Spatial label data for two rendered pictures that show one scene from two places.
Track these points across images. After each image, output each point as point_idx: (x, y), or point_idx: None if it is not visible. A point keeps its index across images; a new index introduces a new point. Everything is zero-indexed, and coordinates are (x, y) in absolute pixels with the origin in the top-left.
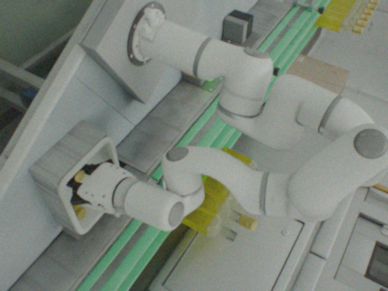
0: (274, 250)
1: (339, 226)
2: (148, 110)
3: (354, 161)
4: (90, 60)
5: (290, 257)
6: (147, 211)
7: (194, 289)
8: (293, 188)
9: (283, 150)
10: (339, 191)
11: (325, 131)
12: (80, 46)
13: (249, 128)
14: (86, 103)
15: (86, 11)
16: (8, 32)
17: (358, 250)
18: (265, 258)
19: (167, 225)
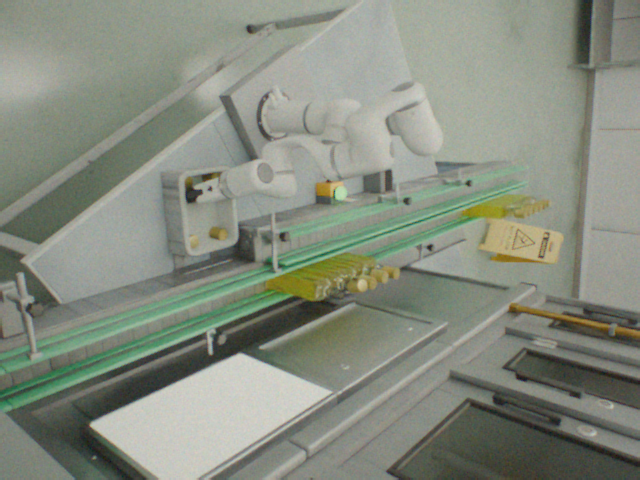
0: (392, 336)
1: (474, 328)
2: (277, 209)
3: (389, 95)
4: (227, 118)
5: (408, 339)
6: (242, 168)
7: (293, 353)
8: (346, 119)
9: (427, 294)
10: (377, 110)
11: (390, 120)
12: (221, 107)
13: None
14: (219, 153)
15: None
16: None
17: (499, 352)
18: (380, 340)
19: (255, 175)
